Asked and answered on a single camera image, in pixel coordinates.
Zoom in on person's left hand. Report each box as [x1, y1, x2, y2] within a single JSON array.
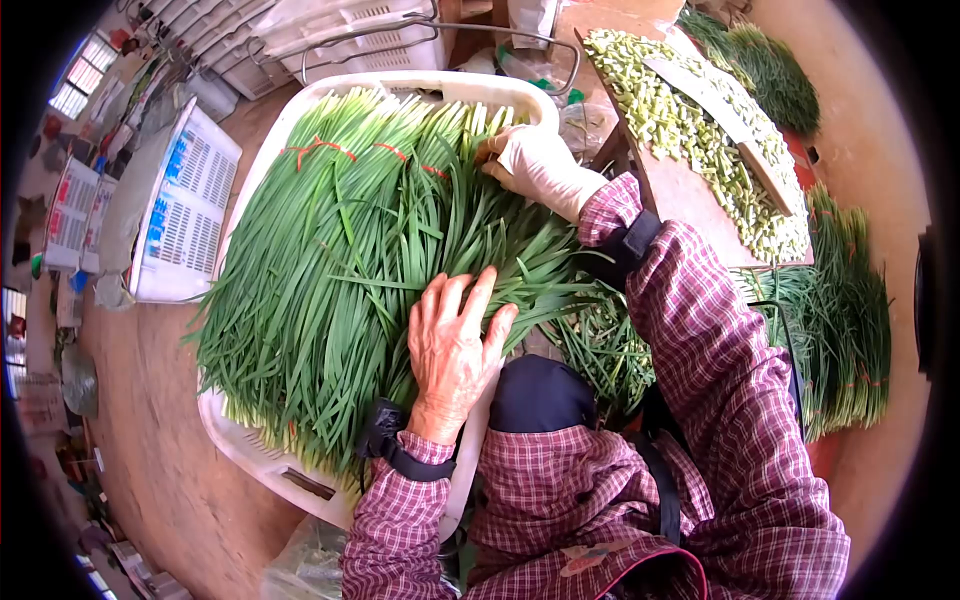
[[407, 265, 520, 447]]

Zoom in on person's right hand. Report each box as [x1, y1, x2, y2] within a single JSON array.
[[475, 124, 610, 225]]

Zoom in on person's left thumb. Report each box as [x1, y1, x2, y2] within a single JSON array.
[[483, 303, 520, 364]]

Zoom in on person's right fingers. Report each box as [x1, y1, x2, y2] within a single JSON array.
[[475, 126, 526, 190]]

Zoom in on person's left index finger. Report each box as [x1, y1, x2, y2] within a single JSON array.
[[459, 265, 500, 340]]

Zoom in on person's left ring finger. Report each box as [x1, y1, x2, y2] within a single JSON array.
[[418, 273, 448, 333]]

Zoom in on person's left middle finger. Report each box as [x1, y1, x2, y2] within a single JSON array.
[[437, 273, 471, 331]]

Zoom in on pile of green chives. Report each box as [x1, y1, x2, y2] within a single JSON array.
[[182, 85, 603, 483]]

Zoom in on person's legs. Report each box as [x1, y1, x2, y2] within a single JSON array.
[[487, 354, 599, 435]]

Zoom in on clear plastic bags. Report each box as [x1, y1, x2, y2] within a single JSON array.
[[456, 45, 621, 156]]

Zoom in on heap of loose chive stems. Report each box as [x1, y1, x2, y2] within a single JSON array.
[[538, 283, 658, 423]]

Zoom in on black wrist band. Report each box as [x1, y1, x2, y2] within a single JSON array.
[[576, 209, 666, 292], [355, 397, 458, 483]]

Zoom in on wooden chopping board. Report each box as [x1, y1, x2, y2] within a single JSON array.
[[574, 27, 816, 271]]

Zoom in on pile of chopped green stems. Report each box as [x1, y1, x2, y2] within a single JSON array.
[[582, 28, 813, 265]]

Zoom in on white plastic crate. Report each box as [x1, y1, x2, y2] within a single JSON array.
[[196, 70, 561, 543]]

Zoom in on person's body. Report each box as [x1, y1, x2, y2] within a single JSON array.
[[448, 390, 852, 600]]

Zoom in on large cleaver knife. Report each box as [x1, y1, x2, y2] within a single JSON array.
[[643, 55, 798, 219]]

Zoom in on stack of white crates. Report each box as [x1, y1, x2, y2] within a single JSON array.
[[141, 0, 453, 102]]

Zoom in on white slatted crate blue label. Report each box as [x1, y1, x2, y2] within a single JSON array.
[[126, 96, 244, 306]]

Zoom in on clear plastic bag of greens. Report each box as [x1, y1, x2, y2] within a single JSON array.
[[258, 514, 352, 600]]

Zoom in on heap of green chive bundles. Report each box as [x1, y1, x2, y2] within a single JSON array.
[[731, 183, 895, 445], [677, 6, 823, 139]]

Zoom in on white slatted crates red label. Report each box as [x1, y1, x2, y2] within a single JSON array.
[[41, 154, 120, 276]]

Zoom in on window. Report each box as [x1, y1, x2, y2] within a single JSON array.
[[48, 33, 121, 121]]

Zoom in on metal cart handle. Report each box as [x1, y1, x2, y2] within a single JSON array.
[[246, 13, 583, 97]]

